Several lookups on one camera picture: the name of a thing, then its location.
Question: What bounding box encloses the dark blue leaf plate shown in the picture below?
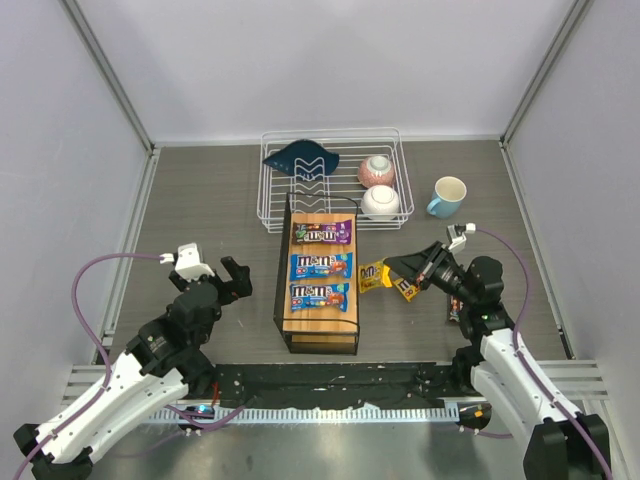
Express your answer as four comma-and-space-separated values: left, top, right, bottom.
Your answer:
262, 139, 340, 181

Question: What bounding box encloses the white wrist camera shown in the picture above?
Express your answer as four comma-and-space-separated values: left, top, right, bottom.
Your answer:
447, 223, 476, 254
160, 243, 215, 282

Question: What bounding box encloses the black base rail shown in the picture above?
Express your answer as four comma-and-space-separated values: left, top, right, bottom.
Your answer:
216, 362, 483, 410

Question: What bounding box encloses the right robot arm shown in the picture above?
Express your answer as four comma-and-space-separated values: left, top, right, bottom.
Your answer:
384, 242, 613, 479

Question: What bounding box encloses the blue candy bag long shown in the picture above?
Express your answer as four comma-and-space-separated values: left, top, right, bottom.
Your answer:
289, 253, 353, 281

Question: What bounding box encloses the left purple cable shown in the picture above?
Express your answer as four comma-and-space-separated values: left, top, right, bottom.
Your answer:
12, 253, 246, 480

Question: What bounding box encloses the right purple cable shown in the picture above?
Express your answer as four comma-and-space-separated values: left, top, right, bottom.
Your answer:
459, 225, 614, 480

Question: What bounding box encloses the yellow candy bag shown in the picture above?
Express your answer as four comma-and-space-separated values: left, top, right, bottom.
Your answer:
393, 277, 420, 302
358, 259, 392, 294

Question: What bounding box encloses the white bowl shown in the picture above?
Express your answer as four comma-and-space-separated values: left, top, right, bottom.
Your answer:
360, 185, 400, 221

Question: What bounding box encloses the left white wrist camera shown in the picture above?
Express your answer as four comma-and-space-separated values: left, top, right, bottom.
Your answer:
160, 243, 215, 282

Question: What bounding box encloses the white cable duct strip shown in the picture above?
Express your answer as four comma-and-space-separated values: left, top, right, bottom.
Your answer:
149, 405, 461, 424

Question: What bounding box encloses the blue candy bag short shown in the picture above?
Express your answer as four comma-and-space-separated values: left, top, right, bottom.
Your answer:
290, 283, 350, 312

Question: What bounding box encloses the black wire wooden shelf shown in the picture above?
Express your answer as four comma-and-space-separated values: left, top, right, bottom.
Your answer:
273, 207, 360, 355

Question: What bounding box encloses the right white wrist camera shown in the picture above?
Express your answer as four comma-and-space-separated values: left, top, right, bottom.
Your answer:
447, 223, 476, 254

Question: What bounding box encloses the purple cable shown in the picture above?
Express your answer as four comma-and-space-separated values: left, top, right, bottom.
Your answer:
459, 225, 614, 480
12, 253, 246, 480

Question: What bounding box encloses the pink patterned bowl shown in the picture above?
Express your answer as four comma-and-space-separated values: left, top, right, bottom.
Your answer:
357, 155, 395, 188

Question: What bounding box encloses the purple brown candy bag lower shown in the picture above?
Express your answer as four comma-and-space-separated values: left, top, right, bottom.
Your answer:
447, 295, 464, 323

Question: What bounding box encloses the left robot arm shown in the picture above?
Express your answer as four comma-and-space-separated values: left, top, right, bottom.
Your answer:
14, 243, 253, 479

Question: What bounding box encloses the white wire dish rack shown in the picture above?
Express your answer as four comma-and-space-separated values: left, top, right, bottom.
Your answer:
256, 127, 414, 233

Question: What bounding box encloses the light blue mug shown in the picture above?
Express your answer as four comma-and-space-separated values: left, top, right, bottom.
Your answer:
426, 176, 467, 219

